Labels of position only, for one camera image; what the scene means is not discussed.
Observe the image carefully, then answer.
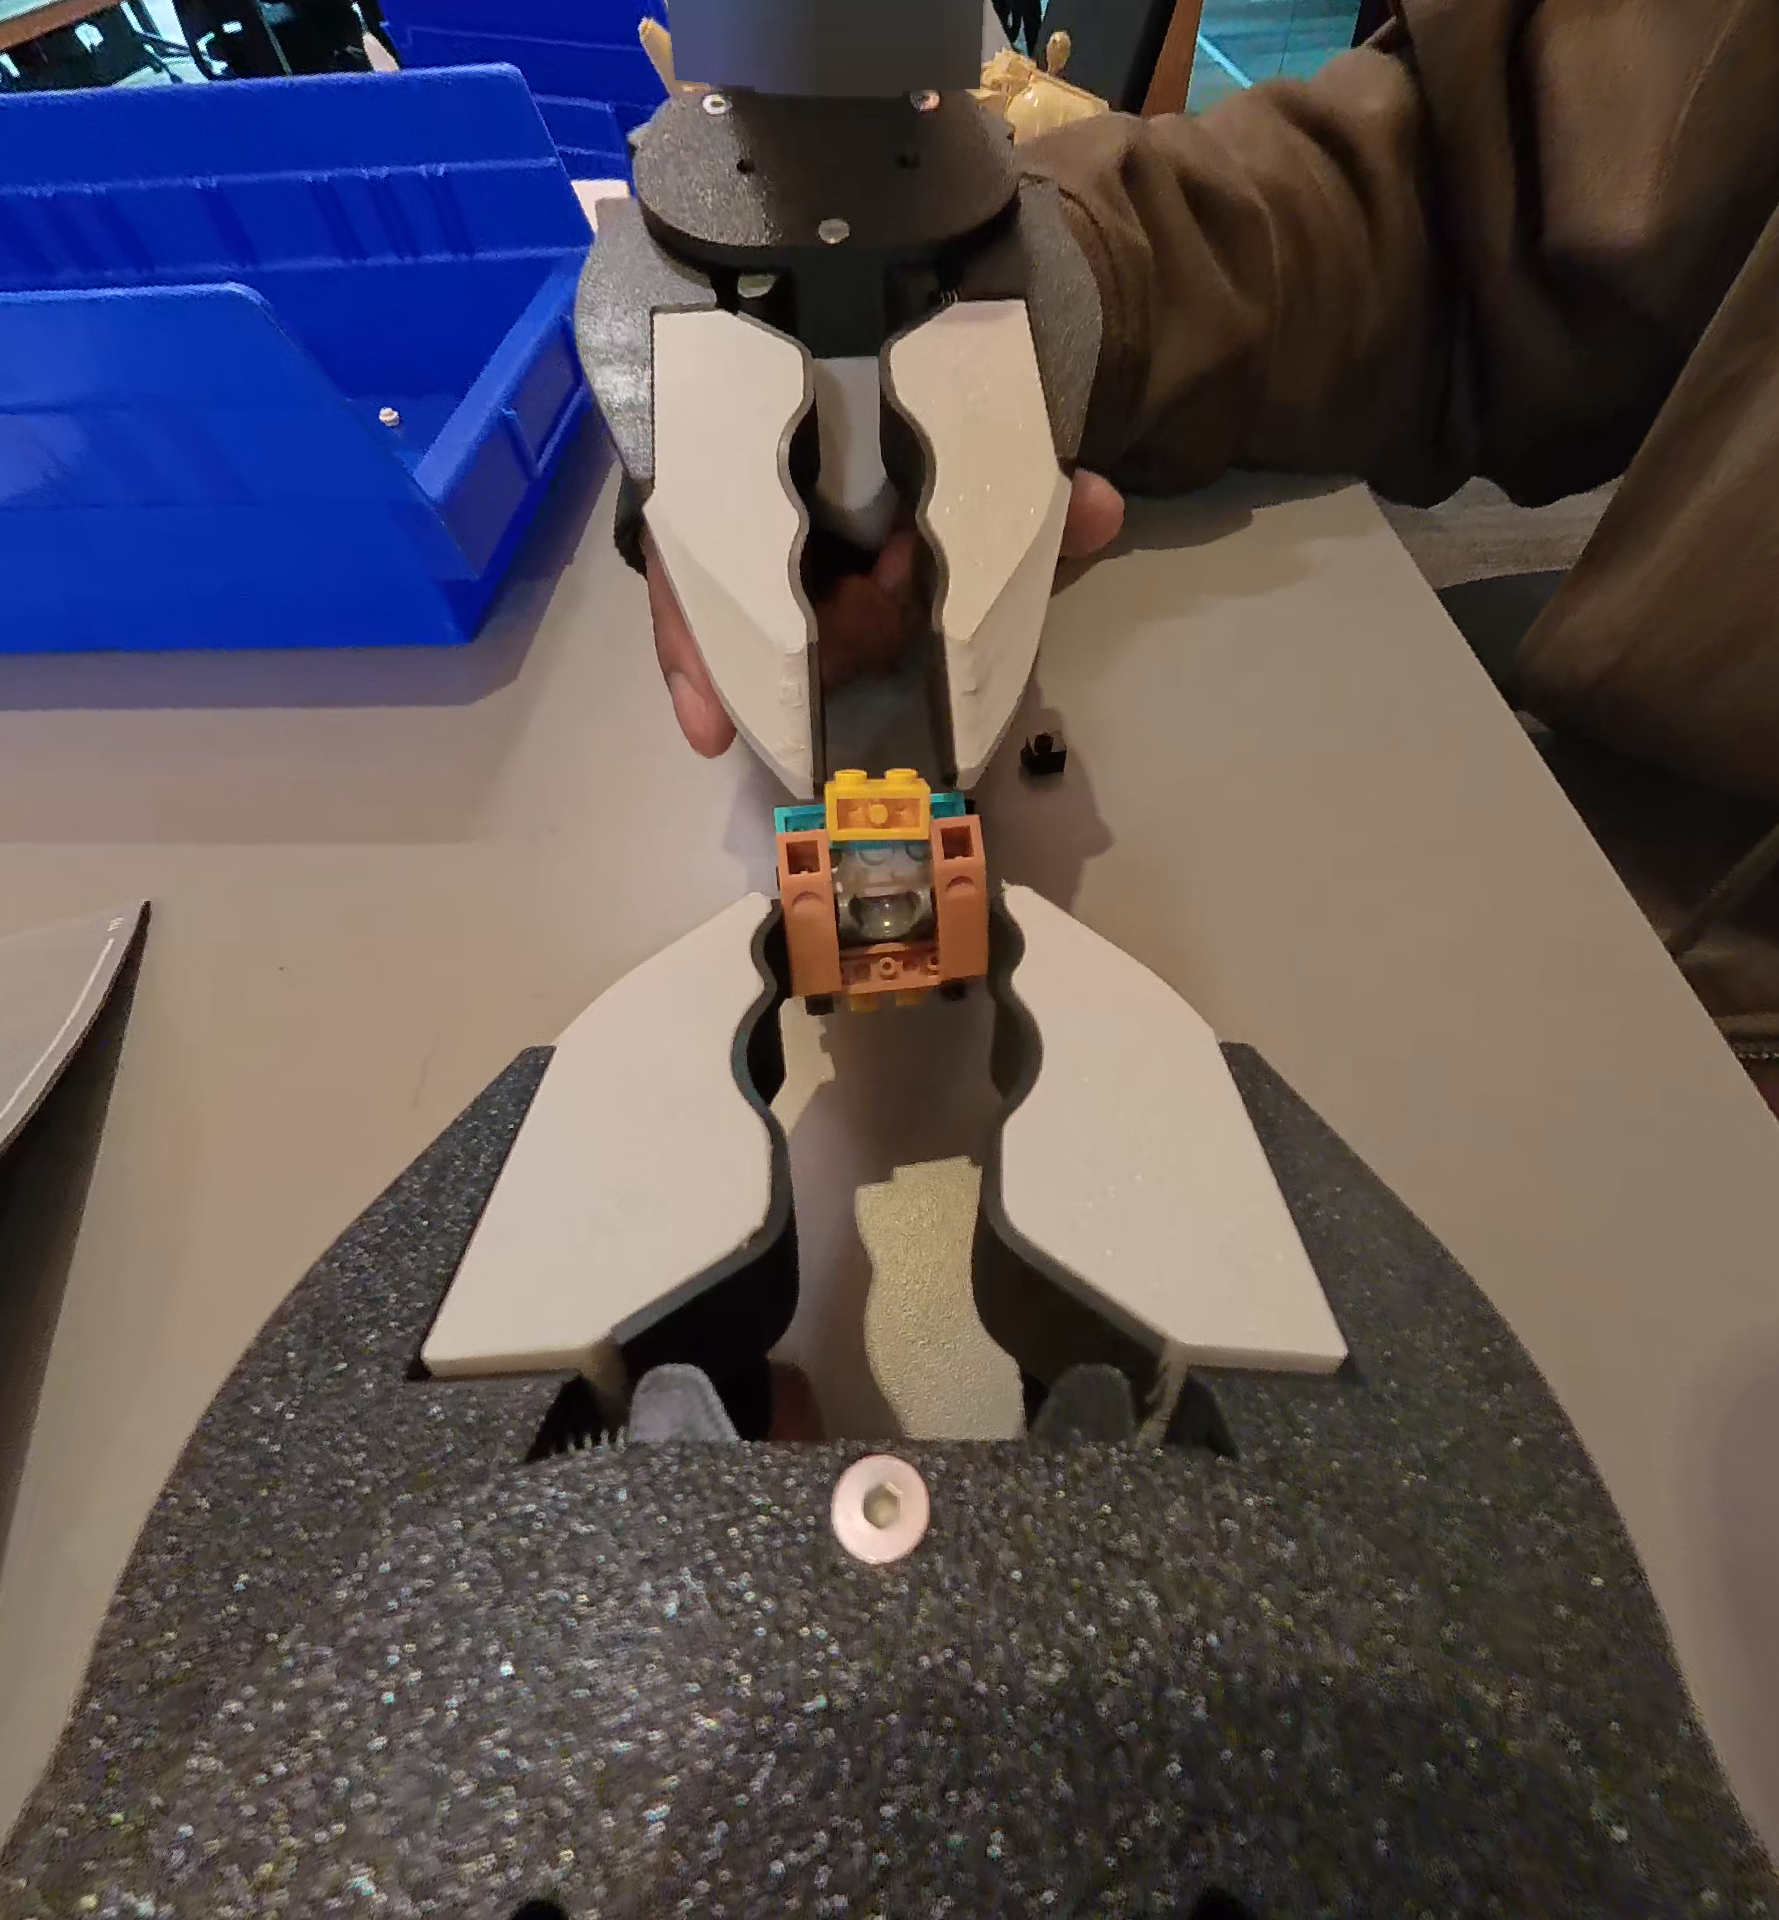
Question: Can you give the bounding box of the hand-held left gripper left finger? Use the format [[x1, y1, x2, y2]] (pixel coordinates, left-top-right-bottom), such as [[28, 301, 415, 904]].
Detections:
[[417, 895, 798, 1399]]

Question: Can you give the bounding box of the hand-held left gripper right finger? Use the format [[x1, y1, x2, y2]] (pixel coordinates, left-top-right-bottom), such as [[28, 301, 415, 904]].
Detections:
[[974, 886, 1352, 1399]]

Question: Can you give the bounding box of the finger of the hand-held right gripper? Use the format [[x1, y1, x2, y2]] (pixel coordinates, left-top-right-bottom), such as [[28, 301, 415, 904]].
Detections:
[[643, 304, 828, 801], [878, 297, 1067, 786]]

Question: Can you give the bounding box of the brown teal toy brick model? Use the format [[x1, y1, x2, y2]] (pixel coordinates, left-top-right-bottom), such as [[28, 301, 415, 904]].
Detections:
[[774, 803, 1000, 1027]]

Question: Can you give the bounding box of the yellow toy brick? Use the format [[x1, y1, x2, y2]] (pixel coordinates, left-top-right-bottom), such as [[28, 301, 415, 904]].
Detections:
[[824, 765, 934, 843]]

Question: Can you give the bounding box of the grey instruction booklet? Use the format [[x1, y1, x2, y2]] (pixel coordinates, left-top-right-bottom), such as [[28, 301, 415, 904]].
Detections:
[[0, 901, 152, 1249]]

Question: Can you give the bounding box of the grey desk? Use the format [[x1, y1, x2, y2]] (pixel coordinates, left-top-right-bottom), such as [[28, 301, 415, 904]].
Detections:
[[0, 451, 1779, 1920]]

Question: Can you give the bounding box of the person's right hand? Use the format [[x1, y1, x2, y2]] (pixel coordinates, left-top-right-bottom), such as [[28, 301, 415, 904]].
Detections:
[[647, 469, 1128, 760]]

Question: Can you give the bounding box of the tan toy figure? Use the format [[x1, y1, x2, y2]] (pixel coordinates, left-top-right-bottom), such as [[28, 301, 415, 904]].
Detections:
[[980, 30, 1117, 149]]

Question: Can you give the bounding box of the person's brown jacket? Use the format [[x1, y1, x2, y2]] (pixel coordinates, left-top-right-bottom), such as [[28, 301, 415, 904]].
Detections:
[[1511, 77, 1779, 1045]]

